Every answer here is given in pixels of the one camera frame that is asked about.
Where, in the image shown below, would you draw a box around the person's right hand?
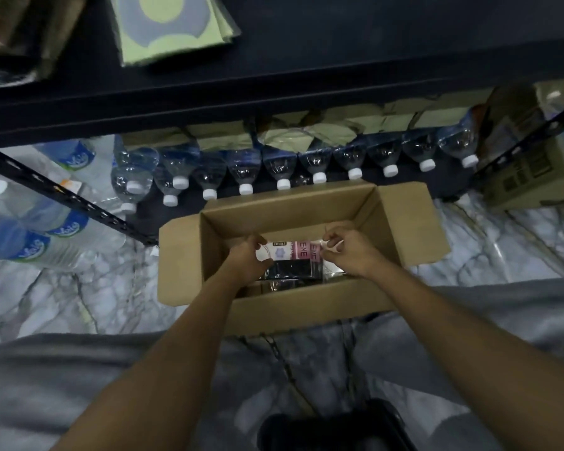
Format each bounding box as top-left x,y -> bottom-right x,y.
322,224 -> 389,278

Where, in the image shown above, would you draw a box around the person's left hand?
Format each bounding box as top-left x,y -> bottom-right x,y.
227,235 -> 274,286

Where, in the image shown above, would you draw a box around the pink and white packet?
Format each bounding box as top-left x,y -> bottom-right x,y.
255,241 -> 328,264

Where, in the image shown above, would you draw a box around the person's right forearm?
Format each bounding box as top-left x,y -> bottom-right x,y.
364,259 -> 564,451

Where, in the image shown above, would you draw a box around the person's left forearm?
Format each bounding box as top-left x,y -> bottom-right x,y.
52,271 -> 268,451

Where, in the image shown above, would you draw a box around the black packet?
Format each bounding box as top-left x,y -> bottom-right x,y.
258,260 -> 323,283

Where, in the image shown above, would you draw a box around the open brown cardboard box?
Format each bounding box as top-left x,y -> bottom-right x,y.
157,181 -> 452,337

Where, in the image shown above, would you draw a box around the row of small water bottles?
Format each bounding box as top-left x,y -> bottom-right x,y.
110,121 -> 480,215

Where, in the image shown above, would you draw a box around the row of olive paper packets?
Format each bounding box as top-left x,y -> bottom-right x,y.
122,86 -> 495,153

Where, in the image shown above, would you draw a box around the black pouch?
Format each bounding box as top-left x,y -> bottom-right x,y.
256,397 -> 417,451

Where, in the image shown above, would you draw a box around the black metal shelf rack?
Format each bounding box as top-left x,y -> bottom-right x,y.
0,0 -> 564,247

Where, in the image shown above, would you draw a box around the brown printed carton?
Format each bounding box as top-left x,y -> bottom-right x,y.
479,135 -> 564,212

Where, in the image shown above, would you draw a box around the large blue label water bottle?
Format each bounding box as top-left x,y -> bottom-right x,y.
0,220 -> 125,270
32,138 -> 119,173
0,179 -> 91,236

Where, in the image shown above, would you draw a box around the green and grey package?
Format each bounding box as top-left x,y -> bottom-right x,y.
107,0 -> 241,67

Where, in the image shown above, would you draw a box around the grey trousers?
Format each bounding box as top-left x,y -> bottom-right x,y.
0,277 -> 564,451

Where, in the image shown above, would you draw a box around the brown plastic packet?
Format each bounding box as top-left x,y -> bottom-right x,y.
0,0 -> 88,91

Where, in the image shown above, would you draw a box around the black neck strap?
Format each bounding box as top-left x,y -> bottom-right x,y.
242,319 -> 373,418

